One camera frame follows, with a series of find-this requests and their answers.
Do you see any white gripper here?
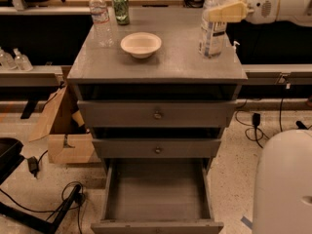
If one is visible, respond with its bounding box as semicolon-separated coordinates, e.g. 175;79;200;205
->
208;0;279;24

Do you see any small clear plastic bottle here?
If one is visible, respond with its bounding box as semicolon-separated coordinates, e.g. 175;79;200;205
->
199;0;227;59

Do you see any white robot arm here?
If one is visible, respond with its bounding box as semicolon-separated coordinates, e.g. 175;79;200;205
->
204;0;312;234

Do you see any white pump dispenser bottle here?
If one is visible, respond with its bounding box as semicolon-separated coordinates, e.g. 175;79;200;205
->
233;41;240;62

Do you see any grey top drawer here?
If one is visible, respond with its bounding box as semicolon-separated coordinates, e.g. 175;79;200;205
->
78;100;236;128

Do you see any grey wooden drawer cabinet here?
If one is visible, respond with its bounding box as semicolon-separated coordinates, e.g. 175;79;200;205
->
66;6;249;177

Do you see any tall clear water bottle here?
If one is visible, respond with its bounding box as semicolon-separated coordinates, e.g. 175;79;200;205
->
89;0;114;48

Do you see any grey middle drawer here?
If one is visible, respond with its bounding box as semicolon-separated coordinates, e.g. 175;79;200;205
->
93;138;220;158

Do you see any grey open bottom drawer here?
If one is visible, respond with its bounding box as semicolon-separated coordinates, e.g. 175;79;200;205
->
91;158;223;234

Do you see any clear sanitizer bottle right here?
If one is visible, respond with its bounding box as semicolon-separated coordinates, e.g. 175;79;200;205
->
14;48;33;71

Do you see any clear sanitizer bottle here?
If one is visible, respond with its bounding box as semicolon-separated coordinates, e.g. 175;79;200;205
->
0;48;17;70
14;48;33;71

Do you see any clear sanitizer bottle left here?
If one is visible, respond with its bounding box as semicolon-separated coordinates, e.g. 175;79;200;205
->
0;48;17;70

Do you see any white paper bowl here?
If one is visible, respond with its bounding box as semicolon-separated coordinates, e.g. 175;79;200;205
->
120;32;162;59

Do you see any black power adapter right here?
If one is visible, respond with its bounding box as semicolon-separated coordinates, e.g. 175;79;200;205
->
252;113;260;127

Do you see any black power adapter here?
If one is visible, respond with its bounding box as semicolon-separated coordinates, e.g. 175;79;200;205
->
252;113;260;127
27;156;39;176

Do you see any green soda can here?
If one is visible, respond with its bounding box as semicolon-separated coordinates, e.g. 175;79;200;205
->
112;0;130;25

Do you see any brown cardboard box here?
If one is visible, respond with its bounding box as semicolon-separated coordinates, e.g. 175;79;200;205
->
28;86;100;164

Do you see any black power adapter left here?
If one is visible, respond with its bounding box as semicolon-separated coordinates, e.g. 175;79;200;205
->
27;156;39;176

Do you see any black bin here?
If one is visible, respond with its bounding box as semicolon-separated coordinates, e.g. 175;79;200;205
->
0;137;24;184

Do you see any black metal stand base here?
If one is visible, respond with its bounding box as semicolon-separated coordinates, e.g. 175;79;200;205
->
0;181;85;234

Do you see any black cable on floor right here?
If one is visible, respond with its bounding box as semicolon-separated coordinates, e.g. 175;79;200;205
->
234;81;312;149

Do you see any black cable on floor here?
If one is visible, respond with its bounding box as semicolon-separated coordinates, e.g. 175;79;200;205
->
234;81;312;149
0;149;86;234

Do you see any black cable on floor left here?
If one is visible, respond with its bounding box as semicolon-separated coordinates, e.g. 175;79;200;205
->
0;149;86;234

